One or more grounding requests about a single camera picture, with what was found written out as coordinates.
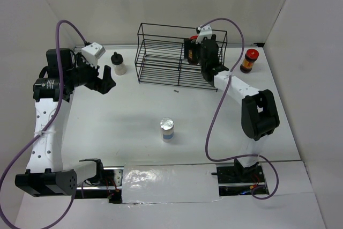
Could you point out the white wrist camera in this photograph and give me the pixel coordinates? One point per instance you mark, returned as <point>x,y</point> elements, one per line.
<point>92,53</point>
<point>203,32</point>

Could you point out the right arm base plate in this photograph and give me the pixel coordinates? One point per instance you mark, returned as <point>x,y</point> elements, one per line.
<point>232,183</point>

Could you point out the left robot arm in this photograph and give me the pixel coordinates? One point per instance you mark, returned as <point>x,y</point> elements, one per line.
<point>53,94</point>

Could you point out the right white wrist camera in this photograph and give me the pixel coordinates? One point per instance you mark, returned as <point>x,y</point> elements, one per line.
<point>203,32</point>

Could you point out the clear bottle black cap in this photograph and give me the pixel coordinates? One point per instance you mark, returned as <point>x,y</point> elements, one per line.
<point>118,63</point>

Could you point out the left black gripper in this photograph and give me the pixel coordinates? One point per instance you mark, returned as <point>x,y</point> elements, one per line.
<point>102,86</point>

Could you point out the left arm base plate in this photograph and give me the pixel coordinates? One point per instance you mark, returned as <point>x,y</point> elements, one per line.
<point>107,187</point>

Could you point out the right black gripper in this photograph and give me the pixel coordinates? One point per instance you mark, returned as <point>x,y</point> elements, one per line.
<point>186,41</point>

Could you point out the black wire rack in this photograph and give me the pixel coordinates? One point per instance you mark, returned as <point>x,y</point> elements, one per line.
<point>160,57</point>

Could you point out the red-lid sauce jar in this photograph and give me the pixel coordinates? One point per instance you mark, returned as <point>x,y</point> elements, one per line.
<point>191,48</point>
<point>250,58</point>

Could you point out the silver-lid white spice jar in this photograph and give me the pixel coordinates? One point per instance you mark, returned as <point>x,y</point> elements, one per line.
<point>167,129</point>

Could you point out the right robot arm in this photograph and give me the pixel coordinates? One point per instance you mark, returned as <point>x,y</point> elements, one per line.
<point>259,115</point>

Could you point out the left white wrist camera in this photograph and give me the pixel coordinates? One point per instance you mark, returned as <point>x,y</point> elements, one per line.
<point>92,53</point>

